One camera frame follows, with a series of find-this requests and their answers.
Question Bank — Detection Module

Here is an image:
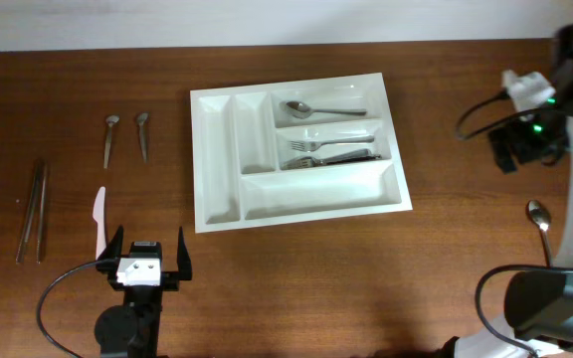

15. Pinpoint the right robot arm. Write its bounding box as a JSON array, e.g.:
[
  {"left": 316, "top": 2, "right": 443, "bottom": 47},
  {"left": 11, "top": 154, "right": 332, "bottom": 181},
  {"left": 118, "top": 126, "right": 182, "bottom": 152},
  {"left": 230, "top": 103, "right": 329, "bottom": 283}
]
[{"left": 436, "top": 24, "right": 573, "bottom": 357}]

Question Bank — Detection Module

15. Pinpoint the black camera cable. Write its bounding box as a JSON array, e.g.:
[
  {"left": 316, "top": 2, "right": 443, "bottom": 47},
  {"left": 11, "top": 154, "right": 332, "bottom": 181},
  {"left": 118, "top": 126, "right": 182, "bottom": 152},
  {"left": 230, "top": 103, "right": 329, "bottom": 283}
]
[
  {"left": 454, "top": 89, "right": 573, "bottom": 358},
  {"left": 36, "top": 258, "right": 118, "bottom": 358}
]

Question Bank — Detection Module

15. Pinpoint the small steel teaspoon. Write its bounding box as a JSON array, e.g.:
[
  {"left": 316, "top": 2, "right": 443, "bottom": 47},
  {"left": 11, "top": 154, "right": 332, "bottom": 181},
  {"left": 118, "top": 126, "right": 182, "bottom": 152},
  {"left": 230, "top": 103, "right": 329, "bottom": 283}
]
[
  {"left": 136, "top": 112, "right": 149, "bottom": 163},
  {"left": 103, "top": 114, "right": 119, "bottom": 169}
]

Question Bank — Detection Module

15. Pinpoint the black handled fork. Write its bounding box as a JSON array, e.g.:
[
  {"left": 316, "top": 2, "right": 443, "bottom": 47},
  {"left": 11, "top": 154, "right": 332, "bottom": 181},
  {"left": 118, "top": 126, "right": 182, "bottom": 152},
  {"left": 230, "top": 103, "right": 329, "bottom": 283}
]
[{"left": 282, "top": 149, "right": 382, "bottom": 170}]

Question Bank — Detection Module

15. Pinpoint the steel tablespoon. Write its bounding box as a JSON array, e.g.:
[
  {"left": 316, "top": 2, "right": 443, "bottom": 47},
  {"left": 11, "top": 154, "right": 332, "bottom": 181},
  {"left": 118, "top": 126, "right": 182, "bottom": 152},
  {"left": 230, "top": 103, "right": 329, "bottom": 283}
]
[
  {"left": 526, "top": 200, "right": 553, "bottom": 267},
  {"left": 281, "top": 100, "right": 367, "bottom": 119}
]

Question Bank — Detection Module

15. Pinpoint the black right camera cable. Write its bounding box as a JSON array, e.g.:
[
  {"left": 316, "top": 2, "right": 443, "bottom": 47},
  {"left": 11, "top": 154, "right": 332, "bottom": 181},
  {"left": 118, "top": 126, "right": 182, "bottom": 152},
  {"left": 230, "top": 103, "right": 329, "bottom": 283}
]
[{"left": 454, "top": 89, "right": 573, "bottom": 358}]

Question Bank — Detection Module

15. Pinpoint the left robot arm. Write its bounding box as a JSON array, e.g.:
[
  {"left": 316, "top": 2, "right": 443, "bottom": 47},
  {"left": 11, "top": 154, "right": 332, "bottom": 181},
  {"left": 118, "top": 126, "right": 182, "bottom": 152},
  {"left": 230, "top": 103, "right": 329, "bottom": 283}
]
[{"left": 95, "top": 228, "right": 193, "bottom": 357}]

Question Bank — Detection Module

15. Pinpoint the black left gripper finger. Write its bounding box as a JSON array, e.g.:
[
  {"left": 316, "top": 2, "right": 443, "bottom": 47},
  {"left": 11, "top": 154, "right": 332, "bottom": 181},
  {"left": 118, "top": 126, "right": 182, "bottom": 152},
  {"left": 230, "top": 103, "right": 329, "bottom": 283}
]
[
  {"left": 176, "top": 227, "right": 192, "bottom": 281},
  {"left": 95, "top": 226, "right": 123, "bottom": 272}
]

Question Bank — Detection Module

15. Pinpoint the steel fork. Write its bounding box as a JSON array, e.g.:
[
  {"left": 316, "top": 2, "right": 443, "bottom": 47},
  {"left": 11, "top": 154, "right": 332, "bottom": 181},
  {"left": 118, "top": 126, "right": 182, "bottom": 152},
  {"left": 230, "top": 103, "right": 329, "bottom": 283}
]
[{"left": 288, "top": 135, "right": 375, "bottom": 152}]

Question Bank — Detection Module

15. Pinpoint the white plastic cutlery tray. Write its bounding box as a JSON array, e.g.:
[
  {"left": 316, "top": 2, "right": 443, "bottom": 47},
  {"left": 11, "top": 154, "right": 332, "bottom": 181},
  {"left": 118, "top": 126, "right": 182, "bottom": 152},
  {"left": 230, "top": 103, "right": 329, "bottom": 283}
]
[{"left": 190, "top": 73, "right": 412, "bottom": 233}]

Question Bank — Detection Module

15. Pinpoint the black left camera cable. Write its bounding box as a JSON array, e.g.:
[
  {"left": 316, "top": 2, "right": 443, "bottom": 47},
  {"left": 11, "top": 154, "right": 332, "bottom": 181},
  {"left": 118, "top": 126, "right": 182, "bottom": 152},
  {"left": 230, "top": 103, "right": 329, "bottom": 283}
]
[{"left": 36, "top": 258, "right": 118, "bottom": 358}]

